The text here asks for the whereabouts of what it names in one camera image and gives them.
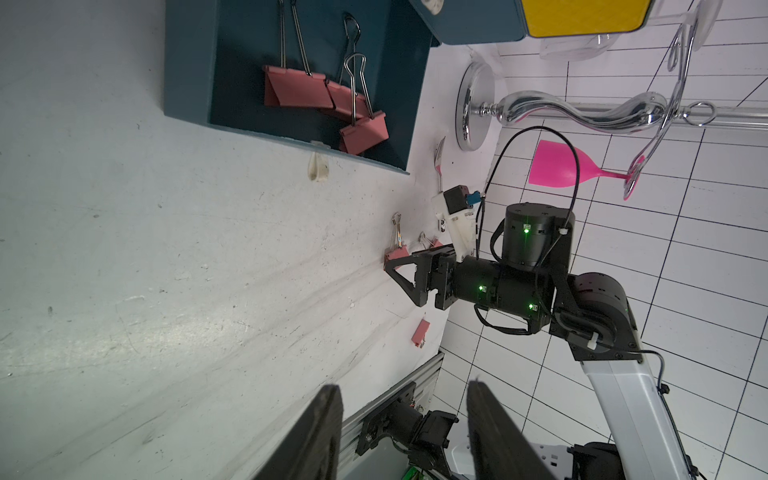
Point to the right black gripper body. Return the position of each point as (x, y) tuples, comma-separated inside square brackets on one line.
[(487, 285)]

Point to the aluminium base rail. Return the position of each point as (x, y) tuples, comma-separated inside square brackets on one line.
[(402, 416)]

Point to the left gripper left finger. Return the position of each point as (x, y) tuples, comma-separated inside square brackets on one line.
[(311, 449)]

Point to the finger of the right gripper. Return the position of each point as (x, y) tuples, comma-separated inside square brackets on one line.
[(412, 274)]

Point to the clear wine glass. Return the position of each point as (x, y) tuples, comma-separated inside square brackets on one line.
[(600, 42)]

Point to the pink clip right pair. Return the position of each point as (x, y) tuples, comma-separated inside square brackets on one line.
[(399, 250)]

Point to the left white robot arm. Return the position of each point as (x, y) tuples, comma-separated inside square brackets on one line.
[(594, 460)]

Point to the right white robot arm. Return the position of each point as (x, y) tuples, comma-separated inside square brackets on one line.
[(591, 313)]

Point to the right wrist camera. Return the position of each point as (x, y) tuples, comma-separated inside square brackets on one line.
[(455, 208)]

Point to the pink clip top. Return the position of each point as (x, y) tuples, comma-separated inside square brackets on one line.
[(285, 87)]

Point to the teal bottom drawer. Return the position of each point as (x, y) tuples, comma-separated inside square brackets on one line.
[(215, 53)]

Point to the teal drawer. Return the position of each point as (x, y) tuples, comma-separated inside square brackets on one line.
[(215, 53), (464, 22)]

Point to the pink plastic wine glass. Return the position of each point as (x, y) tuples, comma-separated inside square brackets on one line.
[(556, 165)]

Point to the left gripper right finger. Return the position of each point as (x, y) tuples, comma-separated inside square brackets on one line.
[(498, 447)]

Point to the chrome glass rack stand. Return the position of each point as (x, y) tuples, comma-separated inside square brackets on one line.
[(476, 107)]

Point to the yellow top drawer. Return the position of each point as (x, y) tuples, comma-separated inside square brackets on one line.
[(561, 18)]

